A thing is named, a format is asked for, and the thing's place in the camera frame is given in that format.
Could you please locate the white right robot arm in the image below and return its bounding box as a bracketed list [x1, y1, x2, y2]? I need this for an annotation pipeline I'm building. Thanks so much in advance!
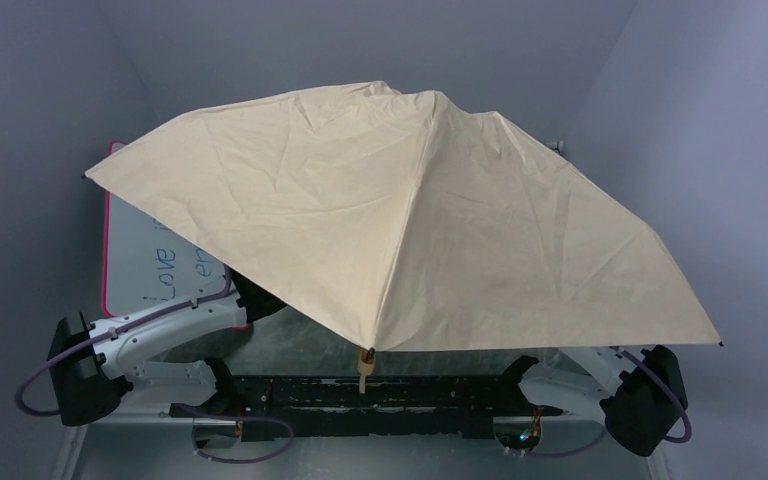
[519, 345, 693, 457]

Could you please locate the beige folding umbrella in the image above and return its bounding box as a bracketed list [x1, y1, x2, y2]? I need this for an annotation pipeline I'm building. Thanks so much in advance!
[83, 80, 724, 396]

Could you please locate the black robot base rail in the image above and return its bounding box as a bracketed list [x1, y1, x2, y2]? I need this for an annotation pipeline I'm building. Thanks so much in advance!
[195, 375, 539, 442]

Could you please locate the pink framed whiteboard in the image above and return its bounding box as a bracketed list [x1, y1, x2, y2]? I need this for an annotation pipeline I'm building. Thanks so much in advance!
[100, 140, 253, 331]

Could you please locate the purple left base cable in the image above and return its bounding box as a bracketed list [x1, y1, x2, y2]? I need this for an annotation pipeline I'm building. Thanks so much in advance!
[191, 412, 302, 465]

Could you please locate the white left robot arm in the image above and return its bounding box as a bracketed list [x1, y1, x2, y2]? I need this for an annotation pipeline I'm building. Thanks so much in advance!
[48, 271, 286, 427]

